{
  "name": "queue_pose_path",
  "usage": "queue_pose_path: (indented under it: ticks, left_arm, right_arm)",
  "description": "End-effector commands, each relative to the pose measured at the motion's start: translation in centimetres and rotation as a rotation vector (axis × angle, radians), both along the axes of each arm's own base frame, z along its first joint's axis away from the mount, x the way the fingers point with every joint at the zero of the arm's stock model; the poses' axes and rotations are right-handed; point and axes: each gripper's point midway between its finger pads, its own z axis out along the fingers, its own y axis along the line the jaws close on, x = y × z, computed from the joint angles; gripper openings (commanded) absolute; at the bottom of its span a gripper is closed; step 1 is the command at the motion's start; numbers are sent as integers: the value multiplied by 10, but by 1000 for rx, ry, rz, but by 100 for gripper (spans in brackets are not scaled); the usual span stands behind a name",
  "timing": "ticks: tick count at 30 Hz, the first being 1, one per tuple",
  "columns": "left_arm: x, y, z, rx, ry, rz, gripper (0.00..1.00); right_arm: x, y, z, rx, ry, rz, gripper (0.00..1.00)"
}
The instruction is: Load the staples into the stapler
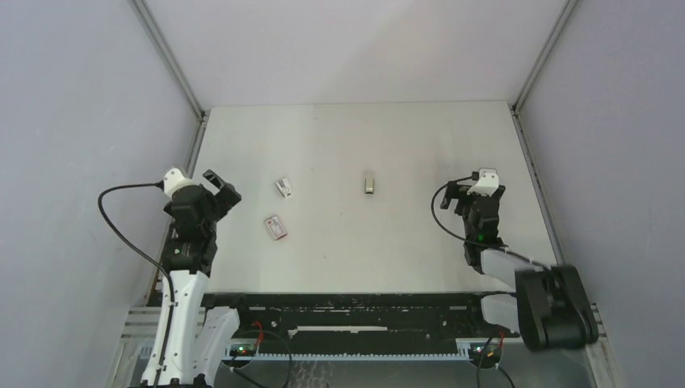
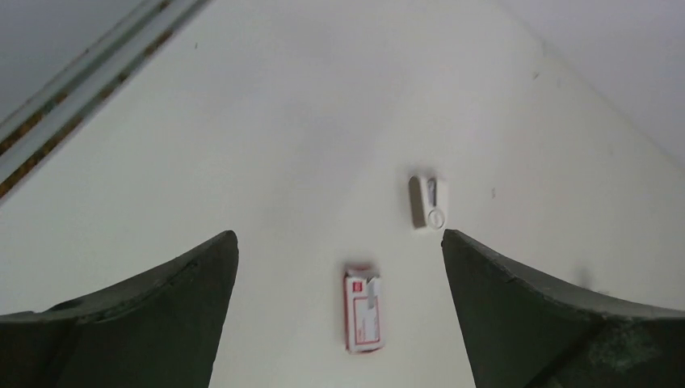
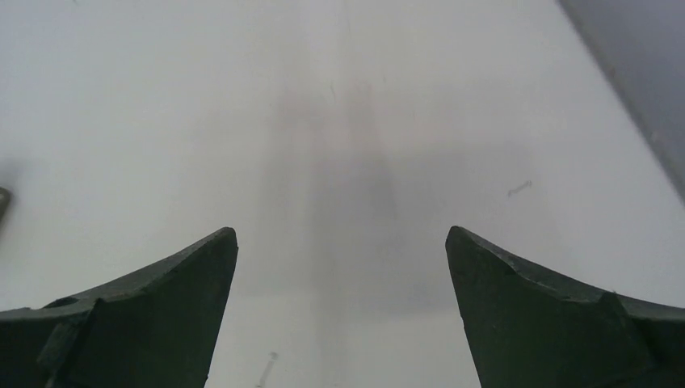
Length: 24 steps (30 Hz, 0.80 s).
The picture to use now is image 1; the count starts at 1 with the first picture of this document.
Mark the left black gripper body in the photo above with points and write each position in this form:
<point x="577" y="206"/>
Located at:
<point x="216" y="213"/>

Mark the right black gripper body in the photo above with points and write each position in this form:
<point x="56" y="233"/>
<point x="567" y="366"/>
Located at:
<point x="464" y="208"/>

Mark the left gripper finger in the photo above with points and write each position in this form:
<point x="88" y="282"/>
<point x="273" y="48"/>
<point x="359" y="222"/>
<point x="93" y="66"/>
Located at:
<point x="215" y="180"/>
<point x="227" y="198"/>

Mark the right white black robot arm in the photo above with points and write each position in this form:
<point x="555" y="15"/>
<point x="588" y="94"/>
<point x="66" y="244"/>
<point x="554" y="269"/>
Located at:
<point x="548" y="306"/>

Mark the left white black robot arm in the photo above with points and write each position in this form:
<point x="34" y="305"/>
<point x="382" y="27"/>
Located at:
<point x="187" y="352"/>

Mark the right green circuit board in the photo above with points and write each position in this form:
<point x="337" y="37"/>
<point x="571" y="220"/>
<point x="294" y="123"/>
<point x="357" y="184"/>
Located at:
<point x="480" y="351"/>

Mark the green circuit board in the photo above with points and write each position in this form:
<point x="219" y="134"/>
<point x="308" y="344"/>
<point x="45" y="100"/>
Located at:
<point x="480" y="351"/>
<point x="242" y="350"/>

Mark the left green circuit board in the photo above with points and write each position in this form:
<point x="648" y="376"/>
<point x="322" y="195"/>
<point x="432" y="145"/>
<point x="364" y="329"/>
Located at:
<point x="242" y="350"/>

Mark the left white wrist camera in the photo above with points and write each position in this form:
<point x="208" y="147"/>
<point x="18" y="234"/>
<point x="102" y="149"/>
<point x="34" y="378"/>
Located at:
<point x="175" y="179"/>

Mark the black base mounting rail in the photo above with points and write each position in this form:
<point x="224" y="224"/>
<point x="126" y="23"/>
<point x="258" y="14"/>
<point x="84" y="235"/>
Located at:
<point x="360" y="324"/>

